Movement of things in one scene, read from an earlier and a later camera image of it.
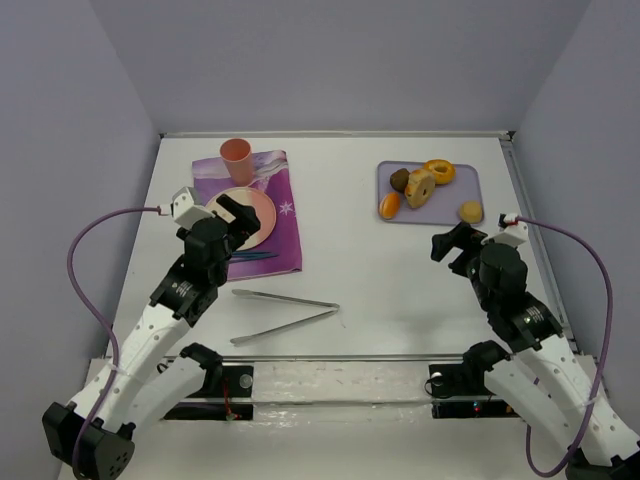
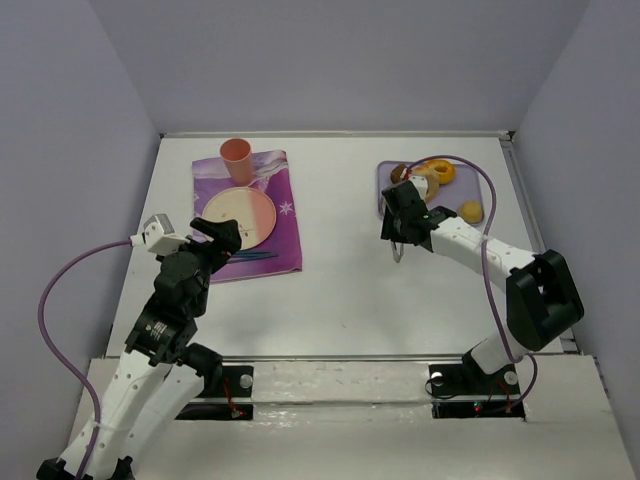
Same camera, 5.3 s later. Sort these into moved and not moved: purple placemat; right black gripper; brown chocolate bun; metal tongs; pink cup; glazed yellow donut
Moved: right black gripper; metal tongs
Not moved: brown chocolate bun; glazed yellow donut; purple placemat; pink cup
